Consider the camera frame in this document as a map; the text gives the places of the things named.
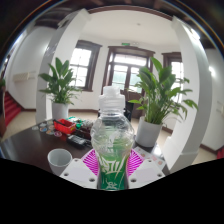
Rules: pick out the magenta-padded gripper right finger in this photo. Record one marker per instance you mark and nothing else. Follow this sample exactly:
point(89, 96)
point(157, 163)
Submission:
point(146, 172)

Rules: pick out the narrow dark-framed window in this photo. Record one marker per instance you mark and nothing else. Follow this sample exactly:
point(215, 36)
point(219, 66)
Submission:
point(176, 71)

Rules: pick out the dark wooden glazed door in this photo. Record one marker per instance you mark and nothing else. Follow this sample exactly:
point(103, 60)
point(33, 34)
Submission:
point(120, 75)

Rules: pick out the brown basket with packets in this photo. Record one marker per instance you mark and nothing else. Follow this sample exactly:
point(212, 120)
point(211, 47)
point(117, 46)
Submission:
point(86, 128)

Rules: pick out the clear green-labelled drink bottle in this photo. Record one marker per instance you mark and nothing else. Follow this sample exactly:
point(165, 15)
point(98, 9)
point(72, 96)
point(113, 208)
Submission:
point(112, 140)

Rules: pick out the flat black device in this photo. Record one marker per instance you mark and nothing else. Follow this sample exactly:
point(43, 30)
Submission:
point(76, 140)

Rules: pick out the large potted plant, white pot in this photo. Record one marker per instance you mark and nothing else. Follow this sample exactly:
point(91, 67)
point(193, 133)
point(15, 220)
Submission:
point(148, 133)

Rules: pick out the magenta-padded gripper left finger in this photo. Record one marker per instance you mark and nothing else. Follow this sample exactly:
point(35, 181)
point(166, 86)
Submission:
point(79, 173)

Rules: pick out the wide dark-framed window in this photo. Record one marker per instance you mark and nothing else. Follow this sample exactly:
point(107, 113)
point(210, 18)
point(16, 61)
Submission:
point(80, 66)

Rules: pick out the white mug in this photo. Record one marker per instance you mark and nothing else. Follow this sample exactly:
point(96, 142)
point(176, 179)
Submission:
point(60, 161)

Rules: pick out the red box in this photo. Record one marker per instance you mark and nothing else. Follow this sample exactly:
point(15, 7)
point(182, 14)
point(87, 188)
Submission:
point(65, 127)

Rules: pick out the small potted plant, white pot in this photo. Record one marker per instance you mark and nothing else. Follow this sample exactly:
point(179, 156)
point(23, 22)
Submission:
point(60, 111)

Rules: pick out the green exit sign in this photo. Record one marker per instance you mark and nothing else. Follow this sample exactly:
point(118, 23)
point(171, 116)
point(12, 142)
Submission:
point(125, 44)

